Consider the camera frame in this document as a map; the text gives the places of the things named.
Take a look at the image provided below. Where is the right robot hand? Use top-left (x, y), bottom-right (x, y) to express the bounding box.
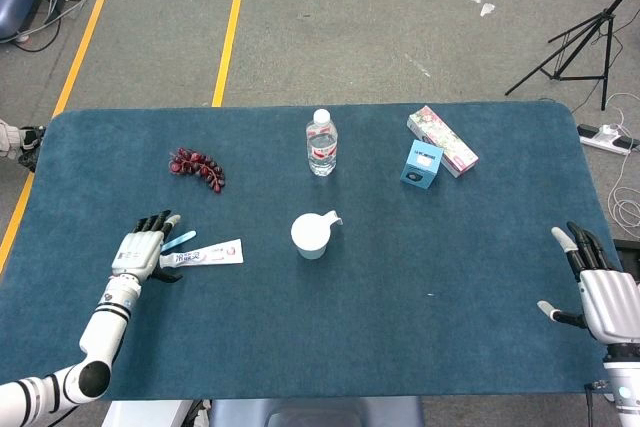
top-left (537, 220), bottom-right (640, 346)

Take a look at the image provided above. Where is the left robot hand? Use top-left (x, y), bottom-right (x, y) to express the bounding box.
top-left (110, 209), bottom-right (184, 283)

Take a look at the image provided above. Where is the light blue toothbrush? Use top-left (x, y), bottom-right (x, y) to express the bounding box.
top-left (160, 229), bottom-right (198, 253)

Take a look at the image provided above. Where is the white toothpaste tube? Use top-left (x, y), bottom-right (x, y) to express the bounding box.
top-left (158, 238), bottom-right (245, 269)

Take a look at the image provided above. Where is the robot base body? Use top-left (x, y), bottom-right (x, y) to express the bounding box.
top-left (102, 396), bottom-right (426, 427)

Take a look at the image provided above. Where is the clear plastic water bottle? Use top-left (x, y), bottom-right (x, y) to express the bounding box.
top-left (305, 108), bottom-right (339, 178)

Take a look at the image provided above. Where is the bunch of red grapes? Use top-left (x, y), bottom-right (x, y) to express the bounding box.
top-left (168, 147), bottom-right (227, 194)

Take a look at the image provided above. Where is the white power strip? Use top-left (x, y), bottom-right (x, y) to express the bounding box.
top-left (577, 123), bottom-right (640, 156)

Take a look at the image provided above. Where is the long yellow floor tape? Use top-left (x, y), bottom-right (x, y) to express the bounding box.
top-left (0, 0), bottom-right (115, 273)

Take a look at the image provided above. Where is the short yellow floor tape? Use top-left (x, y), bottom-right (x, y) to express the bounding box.
top-left (211, 0), bottom-right (243, 108)

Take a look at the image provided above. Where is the pink floral carton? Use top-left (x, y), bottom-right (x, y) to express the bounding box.
top-left (406, 105), bottom-right (480, 179)

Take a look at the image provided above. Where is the blue speaker box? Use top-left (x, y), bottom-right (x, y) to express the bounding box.
top-left (399, 139), bottom-right (445, 191)

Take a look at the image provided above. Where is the black tripod stand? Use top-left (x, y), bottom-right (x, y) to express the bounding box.
top-left (504, 0), bottom-right (640, 112)

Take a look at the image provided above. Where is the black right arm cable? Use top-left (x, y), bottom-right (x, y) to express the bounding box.
top-left (584, 380), bottom-right (609, 427)

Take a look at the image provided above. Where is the white cable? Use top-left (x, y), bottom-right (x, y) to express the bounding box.
top-left (569, 91), bottom-right (640, 228)

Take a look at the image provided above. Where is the light blue cup with handle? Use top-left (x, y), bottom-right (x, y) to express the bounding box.
top-left (290, 209), bottom-right (345, 261)

